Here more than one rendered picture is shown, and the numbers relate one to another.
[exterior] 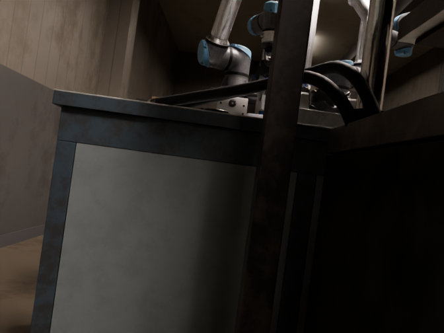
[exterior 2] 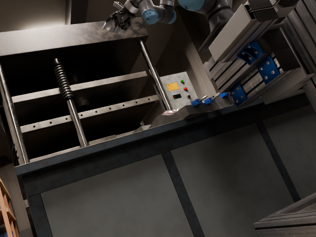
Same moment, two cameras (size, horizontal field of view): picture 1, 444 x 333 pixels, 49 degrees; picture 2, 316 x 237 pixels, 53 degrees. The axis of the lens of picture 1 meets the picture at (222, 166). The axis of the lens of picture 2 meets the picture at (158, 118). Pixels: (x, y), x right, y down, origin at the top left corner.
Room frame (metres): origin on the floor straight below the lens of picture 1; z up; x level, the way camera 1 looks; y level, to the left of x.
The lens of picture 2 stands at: (3.39, -1.46, 0.45)
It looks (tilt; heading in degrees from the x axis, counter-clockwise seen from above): 14 degrees up; 156
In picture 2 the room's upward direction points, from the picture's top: 22 degrees counter-clockwise
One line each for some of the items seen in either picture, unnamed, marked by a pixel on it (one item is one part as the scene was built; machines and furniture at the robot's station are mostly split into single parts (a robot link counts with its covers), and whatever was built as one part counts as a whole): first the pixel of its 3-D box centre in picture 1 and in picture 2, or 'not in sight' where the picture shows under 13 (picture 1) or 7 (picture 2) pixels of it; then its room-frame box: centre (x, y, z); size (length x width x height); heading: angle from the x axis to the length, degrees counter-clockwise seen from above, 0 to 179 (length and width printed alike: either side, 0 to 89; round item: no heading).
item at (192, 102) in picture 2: not in sight; (198, 102); (2.02, -0.59, 0.86); 0.13 x 0.05 x 0.05; 19
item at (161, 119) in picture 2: not in sight; (173, 122); (1.75, -0.64, 0.86); 0.50 x 0.26 x 0.11; 19
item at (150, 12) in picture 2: (401, 42); (150, 12); (2.16, -0.72, 1.33); 0.11 x 0.08 x 0.11; 115
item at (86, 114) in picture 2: not in sight; (89, 128); (0.74, -0.92, 1.27); 1.10 x 0.74 x 0.05; 92
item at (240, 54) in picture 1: (237, 60); not in sight; (2.36, -0.01, 1.20); 0.13 x 0.12 x 0.14; 114
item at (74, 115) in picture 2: not in sight; (81, 136); (1.14, -1.07, 1.10); 0.05 x 0.05 x 1.30
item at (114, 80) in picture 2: not in sight; (80, 103); (0.73, -0.92, 1.52); 1.10 x 0.70 x 0.05; 92
